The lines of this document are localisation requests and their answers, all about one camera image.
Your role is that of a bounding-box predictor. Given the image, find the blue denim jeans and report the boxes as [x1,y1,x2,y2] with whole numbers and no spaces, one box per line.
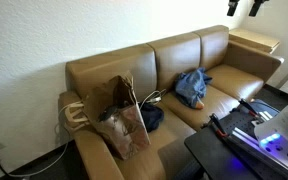
[174,67,214,110]

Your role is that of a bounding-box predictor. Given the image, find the tan leather sofa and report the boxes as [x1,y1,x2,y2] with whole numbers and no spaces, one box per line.
[57,24,285,180]

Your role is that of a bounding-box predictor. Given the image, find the Trader Joe's paper shopping bag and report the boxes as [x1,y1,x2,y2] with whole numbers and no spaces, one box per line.
[63,70,152,160]

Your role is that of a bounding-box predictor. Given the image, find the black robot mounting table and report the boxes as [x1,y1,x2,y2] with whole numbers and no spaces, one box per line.
[183,99,288,180]

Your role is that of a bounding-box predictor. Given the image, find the dark blue cloth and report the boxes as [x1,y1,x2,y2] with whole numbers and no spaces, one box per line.
[139,102,165,133]

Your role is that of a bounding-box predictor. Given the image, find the white power cord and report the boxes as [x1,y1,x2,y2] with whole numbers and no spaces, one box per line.
[0,105,85,178]

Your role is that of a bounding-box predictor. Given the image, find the aluminium mounting rail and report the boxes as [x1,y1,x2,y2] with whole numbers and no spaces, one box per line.
[252,110,275,123]
[228,126,288,179]

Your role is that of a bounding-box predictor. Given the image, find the light wooden side table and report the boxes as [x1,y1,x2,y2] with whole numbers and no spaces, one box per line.
[228,27,281,54]

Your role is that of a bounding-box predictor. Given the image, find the orange handled black clamp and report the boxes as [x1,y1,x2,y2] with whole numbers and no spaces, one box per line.
[238,98,262,118]
[202,113,230,139]

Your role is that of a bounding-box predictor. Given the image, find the white charging cable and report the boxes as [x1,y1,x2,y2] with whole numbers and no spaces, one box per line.
[138,88,168,109]

